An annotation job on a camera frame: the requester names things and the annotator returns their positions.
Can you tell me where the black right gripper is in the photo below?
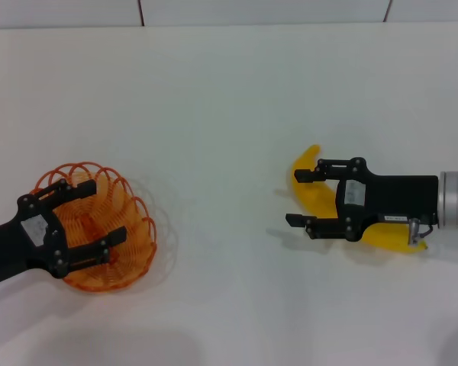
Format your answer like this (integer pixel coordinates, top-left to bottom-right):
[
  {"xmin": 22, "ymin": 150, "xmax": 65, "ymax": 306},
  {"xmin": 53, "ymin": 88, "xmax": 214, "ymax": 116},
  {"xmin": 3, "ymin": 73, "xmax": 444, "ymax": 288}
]
[{"xmin": 285, "ymin": 156, "xmax": 440, "ymax": 242}]

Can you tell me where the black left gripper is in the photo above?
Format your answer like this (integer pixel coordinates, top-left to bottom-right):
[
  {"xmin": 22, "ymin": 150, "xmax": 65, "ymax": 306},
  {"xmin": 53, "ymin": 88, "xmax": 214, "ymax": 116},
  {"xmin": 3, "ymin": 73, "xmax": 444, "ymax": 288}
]
[{"xmin": 0, "ymin": 178, "xmax": 128, "ymax": 291}]

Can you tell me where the yellow banana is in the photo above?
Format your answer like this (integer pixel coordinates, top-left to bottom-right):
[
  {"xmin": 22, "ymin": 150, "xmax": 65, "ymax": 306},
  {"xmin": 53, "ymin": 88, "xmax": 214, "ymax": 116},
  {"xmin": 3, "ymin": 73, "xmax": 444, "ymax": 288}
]
[{"xmin": 287, "ymin": 143, "xmax": 431, "ymax": 255}]

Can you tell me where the orange wire basket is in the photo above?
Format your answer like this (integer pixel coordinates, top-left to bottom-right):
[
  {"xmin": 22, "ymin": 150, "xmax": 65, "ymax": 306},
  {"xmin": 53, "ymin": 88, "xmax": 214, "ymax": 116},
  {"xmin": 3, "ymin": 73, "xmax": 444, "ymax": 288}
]
[{"xmin": 29, "ymin": 162, "xmax": 158, "ymax": 294}]

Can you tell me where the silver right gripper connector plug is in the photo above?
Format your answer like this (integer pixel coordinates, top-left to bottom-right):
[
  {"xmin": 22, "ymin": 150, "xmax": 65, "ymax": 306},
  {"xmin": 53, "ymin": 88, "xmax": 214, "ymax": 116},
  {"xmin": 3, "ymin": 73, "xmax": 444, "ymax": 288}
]
[{"xmin": 407, "ymin": 217, "xmax": 423, "ymax": 247}]

